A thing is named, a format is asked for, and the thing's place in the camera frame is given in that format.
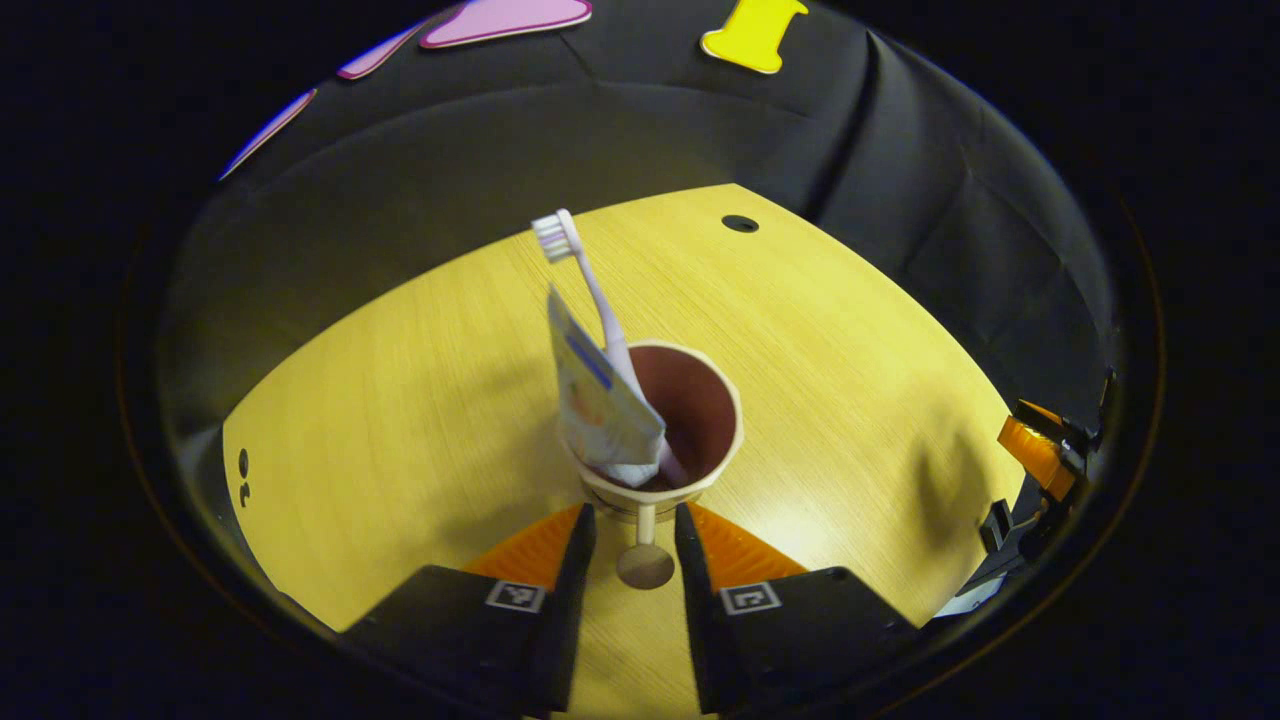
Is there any black backdrop cloth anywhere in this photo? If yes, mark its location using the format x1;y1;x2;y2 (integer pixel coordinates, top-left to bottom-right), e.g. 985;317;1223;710
155;0;1116;481

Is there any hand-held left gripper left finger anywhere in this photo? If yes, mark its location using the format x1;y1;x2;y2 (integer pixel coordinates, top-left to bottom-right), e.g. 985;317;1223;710
340;503;598;717

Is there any beige cup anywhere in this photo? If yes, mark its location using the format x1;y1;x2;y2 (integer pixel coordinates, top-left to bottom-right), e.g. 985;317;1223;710
557;340;745;591

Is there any white toothbrush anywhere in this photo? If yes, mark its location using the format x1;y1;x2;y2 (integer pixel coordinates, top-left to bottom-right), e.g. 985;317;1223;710
531;208;691;489

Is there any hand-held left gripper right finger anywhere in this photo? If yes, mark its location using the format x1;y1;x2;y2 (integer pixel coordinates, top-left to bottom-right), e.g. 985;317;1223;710
674;502;921;716

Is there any white toothpaste tube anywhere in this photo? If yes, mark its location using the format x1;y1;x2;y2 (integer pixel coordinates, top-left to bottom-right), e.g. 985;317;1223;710
546;285;668;489

